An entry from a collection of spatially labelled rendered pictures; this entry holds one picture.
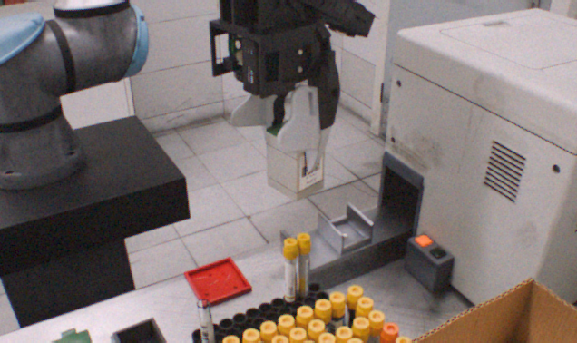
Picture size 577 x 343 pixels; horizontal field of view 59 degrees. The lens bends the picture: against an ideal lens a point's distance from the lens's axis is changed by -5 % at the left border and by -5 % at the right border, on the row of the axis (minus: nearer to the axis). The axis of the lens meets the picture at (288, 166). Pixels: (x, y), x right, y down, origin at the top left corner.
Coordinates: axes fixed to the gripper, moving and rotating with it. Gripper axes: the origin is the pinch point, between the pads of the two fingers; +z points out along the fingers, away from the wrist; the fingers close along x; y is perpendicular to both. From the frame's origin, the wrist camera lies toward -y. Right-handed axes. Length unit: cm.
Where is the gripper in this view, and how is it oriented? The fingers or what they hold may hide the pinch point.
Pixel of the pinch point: (296, 147)
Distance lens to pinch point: 54.3
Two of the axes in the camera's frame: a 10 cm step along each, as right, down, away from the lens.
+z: 0.0, 8.6, 5.2
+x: 6.8, 3.8, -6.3
